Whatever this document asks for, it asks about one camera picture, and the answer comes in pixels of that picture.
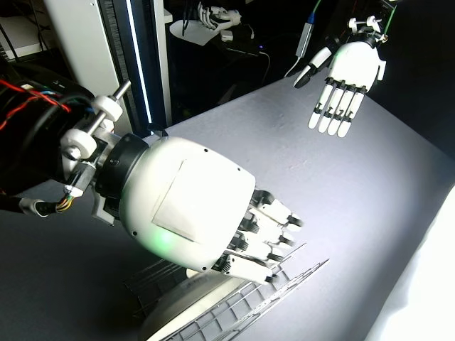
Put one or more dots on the white robot body column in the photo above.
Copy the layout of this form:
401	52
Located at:
81	35

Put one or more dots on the white plate with dark rim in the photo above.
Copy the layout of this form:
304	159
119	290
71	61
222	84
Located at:
167	309
220	302

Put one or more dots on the white paper sheet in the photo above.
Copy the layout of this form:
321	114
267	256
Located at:
192	32

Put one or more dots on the grey table cloth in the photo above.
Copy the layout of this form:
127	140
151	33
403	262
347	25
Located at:
320	177

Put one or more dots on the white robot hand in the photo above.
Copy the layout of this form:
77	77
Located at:
185	199
355	64

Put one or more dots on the black device with blue light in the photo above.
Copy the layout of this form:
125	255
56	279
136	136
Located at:
245	48

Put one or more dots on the white background desk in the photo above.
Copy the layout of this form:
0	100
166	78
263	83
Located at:
21	35

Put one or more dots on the spare white robot hand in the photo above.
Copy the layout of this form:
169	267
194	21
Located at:
220	16

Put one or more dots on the small white adapter box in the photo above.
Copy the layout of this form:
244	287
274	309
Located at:
227	35

